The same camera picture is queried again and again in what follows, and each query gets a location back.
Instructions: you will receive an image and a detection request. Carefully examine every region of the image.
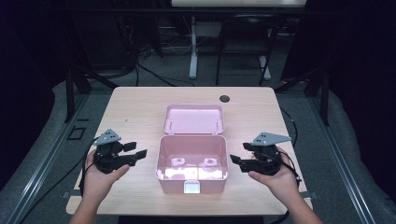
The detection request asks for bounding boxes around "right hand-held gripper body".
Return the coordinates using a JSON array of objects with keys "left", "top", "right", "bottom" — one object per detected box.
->
[{"left": 239, "top": 132, "right": 292, "bottom": 176}]

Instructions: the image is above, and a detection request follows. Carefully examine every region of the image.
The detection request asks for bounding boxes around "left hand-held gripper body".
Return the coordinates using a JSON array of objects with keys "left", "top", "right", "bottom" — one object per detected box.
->
[{"left": 92, "top": 128, "right": 138, "bottom": 175}]

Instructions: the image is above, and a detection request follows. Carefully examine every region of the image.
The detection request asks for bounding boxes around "pink storage box white handle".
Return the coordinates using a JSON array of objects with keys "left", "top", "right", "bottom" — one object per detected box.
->
[{"left": 155, "top": 104, "right": 229, "bottom": 195}]

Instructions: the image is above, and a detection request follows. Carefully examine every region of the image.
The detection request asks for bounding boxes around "person's right hand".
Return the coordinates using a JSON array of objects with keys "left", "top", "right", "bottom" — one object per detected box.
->
[{"left": 247, "top": 147, "right": 302, "bottom": 203}]

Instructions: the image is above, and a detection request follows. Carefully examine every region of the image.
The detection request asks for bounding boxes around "person's left hand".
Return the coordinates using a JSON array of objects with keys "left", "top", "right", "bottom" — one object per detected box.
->
[{"left": 82, "top": 148, "right": 131, "bottom": 203}]

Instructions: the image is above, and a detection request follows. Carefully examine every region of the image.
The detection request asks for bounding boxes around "person's dark clothing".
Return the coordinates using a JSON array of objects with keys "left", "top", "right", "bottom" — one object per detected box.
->
[{"left": 118, "top": 215, "right": 272, "bottom": 224}]

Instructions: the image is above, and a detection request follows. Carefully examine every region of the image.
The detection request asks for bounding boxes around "black metal stand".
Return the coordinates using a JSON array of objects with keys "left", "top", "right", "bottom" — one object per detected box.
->
[
  {"left": 63, "top": 61, "right": 120, "bottom": 124},
  {"left": 274, "top": 65, "right": 332, "bottom": 127}
]

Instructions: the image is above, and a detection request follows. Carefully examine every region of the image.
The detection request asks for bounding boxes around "white standing desk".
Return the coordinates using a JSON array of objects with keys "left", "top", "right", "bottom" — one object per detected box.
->
[{"left": 171, "top": 0, "right": 306, "bottom": 81}]

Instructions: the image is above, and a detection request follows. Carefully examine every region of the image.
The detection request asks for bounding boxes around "black chair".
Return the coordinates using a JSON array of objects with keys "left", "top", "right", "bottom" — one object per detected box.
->
[{"left": 215, "top": 13, "right": 281, "bottom": 87}]

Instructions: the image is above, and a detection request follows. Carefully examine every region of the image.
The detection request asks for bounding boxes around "right hand-held gripper black cable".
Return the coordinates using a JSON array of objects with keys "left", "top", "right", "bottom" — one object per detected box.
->
[{"left": 270, "top": 150, "right": 303, "bottom": 224}]

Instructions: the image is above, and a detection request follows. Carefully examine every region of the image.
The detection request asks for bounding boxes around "hand-held gripper black cable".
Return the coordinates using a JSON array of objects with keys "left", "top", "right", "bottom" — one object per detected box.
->
[
  {"left": 270, "top": 150, "right": 303, "bottom": 224},
  {"left": 78, "top": 136, "right": 101, "bottom": 198}
]

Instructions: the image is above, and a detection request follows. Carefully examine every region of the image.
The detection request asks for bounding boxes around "left hand-held gripper black cable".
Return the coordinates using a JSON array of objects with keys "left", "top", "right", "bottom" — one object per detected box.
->
[{"left": 78, "top": 136, "right": 101, "bottom": 198}]

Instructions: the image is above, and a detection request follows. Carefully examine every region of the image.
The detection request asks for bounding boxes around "black cable beside table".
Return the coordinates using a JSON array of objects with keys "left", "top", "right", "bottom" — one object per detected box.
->
[{"left": 279, "top": 106, "right": 299, "bottom": 149}]

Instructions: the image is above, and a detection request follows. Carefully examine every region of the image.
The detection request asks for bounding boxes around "metal floor rail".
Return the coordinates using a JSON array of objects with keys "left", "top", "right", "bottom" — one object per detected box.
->
[
  {"left": 307, "top": 95, "right": 378, "bottom": 224},
  {"left": 0, "top": 92, "right": 92, "bottom": 224}
]

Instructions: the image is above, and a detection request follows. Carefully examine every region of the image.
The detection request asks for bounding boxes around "thin black floor cable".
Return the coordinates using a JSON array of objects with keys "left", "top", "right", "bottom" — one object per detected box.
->
[{"left": 18, "top": 161, "right": 86, "bottom": 224}]

